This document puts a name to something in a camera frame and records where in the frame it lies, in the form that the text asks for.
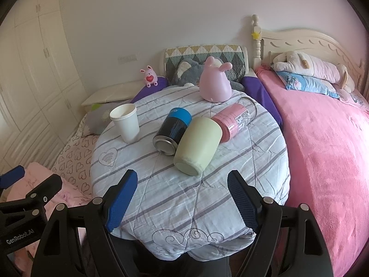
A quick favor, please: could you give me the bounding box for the grey flower pillow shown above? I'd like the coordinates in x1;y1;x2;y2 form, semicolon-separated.
86;102;116;135

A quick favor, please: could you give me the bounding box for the grey plush toy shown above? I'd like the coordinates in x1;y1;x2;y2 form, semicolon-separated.
168;58;245;92

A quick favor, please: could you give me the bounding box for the pink printed pillow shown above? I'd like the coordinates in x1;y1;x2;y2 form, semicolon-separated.
336;87;369;111

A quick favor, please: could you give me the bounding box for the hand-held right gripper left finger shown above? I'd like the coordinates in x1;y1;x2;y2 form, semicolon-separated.
30;169;138;277

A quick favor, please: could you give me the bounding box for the cream plush dog toy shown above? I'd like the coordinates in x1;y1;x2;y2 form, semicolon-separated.
272;51;356;93

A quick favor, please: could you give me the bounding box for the pink labelled clear jar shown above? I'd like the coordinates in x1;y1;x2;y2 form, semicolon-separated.
211;96;258;144

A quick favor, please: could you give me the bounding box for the pale green cup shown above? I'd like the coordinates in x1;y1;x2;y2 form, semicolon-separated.
173;117;223;176

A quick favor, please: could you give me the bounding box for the white pillow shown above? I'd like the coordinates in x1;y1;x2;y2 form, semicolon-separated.
81;83;145;107

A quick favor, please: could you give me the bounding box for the purple cushion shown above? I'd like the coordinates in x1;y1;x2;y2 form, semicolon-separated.
130;76;170;104
241;69;283;127

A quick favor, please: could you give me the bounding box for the large pink rabbit toy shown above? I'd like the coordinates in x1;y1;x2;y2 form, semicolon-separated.
199;56;233;103

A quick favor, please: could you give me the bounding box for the black and blue can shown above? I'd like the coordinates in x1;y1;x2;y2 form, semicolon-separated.
152;107;193;156

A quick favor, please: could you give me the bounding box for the striped quilt covered table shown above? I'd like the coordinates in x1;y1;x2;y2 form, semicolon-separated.
90;86;289;262

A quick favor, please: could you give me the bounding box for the cream wardrobe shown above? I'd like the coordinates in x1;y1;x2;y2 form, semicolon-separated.
0;0;88;168

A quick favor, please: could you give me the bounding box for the cream wooden bed headboard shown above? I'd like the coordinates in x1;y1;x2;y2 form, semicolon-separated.
251;14;369;85

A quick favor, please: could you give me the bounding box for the heart print bed sheet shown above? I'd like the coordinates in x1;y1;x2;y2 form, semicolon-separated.
50;112;100;199

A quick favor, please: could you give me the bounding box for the diamond pattern quilted cover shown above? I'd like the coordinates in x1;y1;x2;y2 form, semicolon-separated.
164;45;248;84

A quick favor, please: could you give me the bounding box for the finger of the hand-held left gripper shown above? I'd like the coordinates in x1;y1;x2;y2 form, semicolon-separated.
0;174;63;217
0;165;25;190

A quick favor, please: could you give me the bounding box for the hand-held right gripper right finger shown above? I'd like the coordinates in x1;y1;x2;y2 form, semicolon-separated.
227;170;336;277

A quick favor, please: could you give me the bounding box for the white paper cup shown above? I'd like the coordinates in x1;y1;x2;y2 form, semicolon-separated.
110;103;140;143

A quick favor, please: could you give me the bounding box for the pink fleece blanket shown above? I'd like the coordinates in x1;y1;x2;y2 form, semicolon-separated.
256;66;369;277

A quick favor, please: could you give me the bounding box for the pink floral cloth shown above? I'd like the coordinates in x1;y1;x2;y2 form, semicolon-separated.
0;162;93;266

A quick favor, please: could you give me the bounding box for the blue printed pillow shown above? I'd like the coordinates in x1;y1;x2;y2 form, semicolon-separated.
275;71;341;99

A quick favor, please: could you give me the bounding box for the small pink rabbit toy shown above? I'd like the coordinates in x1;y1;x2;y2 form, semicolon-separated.
140;66;158;87

